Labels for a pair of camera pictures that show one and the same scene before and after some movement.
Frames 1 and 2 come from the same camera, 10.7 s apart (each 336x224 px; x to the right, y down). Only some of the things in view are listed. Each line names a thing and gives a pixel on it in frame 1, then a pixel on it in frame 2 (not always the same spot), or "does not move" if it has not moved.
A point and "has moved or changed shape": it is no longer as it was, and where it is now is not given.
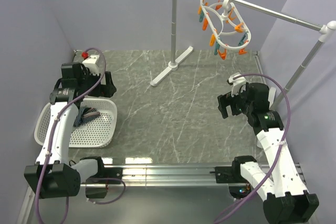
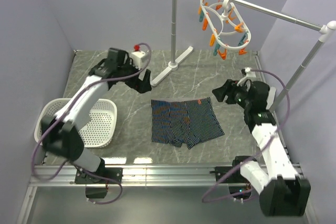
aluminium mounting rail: x=170 y=175 does not move
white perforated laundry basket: x=97 y=132 does not move
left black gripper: x=108 y=88 to x=142 y=86
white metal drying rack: x=324 y=28 does not move
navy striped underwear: x=85 y=114 has moved or changed shape
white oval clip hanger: x=228 y=29 does not move
